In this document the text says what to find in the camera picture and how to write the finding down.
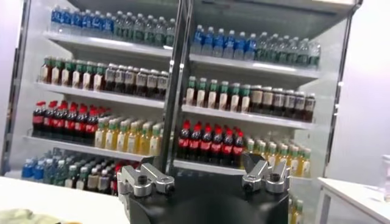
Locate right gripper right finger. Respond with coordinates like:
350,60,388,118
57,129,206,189
240,152,291,194

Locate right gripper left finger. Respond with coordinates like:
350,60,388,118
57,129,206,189
117,155,176,198

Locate light green t-shirt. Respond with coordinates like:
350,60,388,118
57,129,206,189
0,208,60,224

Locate dark drink bottle beige label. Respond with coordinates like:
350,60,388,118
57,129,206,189
261,86,274,116
97,169,111,194
87,167,100,192
250,85,264,115

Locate white beverage display cabinet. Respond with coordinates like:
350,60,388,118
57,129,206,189
0,0,183,195
170,0,363,224

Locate dark drink bottle navy label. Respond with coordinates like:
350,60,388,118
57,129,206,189
104,63,116,93
125,66,137,95
303,93,317,122
283,89,296,119
294,91,307,121
272,87,285,118
157,71,169,100
146,69,158,98
115,65,127,94
135,68,148,97

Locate green tinted water bottle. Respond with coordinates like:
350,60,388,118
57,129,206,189
54,159,66,186
297,38,310,67
165,18,177,47
143,15,155,45
43,158,56,184
308,41,321,68
133,13,145,43
277,35,289,65
154,16,166,46
112,11,124,41
287,36,299,66
266,33,278,64
122,12,135,42
255,32,268,63

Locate white side table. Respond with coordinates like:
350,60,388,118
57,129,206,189
315,177,390,224

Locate blue label water bottle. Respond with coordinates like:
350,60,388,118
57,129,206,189
191,24,204,55
244,32,257,61
202,26,214,56
60,7,72,33
101,12,114,40
50,5,62,33
80,9,93,37
233,31,246,60
212,27,225,58
91,11,103,38
21,158,34,180
222,29,235,59
32,159,45,182
70,9,82,35

